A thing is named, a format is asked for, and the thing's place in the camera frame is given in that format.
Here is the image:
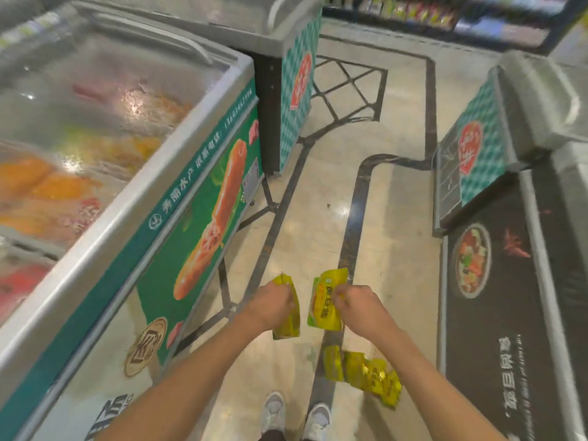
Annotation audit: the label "dark store shelving unit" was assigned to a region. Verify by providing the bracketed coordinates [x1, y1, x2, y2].
[321, 0, 588, 56]

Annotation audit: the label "rows of colourful shelf packets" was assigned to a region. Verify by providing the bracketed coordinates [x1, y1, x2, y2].
[358, 0, 552, 47]

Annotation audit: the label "orange red frozen food packs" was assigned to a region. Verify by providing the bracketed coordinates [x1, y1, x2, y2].
[0, 82, 194, 317]

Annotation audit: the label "person's right forearm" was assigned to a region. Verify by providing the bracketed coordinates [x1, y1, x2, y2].
[369, 323, 506, 441]

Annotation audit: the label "person's right hand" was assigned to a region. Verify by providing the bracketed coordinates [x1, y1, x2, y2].
[331, 284, 393, 342]

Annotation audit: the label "black chest freezer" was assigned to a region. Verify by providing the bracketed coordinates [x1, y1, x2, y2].
[436, 141, 588, 441]

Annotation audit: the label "person's left white shoe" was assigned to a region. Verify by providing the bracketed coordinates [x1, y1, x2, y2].
[259, 391, 287, 435]

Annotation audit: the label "chest freezer with sausage picture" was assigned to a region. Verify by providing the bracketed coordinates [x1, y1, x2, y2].
[0, 0, 265, 441]

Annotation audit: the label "grey glass lid chest freezer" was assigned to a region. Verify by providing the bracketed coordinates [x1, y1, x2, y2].
[0, 0, 91, 65]

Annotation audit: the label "person's left hand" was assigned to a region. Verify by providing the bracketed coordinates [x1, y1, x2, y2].
[241, 282, 297, 334]

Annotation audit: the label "person's left forearm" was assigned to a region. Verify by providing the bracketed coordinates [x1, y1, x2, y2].
[96, 314, 276, 441]

